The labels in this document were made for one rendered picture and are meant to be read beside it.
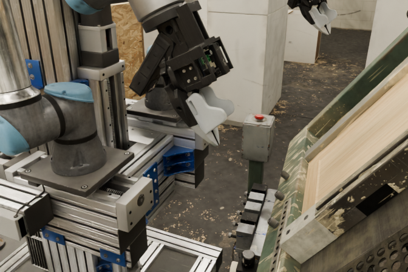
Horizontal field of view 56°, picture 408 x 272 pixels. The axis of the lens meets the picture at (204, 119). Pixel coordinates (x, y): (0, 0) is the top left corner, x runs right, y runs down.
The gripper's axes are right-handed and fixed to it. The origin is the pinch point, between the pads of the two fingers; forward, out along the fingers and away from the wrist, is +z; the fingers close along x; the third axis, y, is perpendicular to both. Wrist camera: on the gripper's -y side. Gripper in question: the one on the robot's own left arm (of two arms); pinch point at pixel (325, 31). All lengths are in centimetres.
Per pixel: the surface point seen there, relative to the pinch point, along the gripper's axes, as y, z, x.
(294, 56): -410, 55, 271
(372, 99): -2.0, 26.7, 6.7
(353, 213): 26, 35, -36
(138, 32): -183, -49, 2
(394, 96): 8.0, 26.3, 5.6
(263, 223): -22, 48, -39
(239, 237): -20, 46, -49
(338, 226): 22, 37, -39
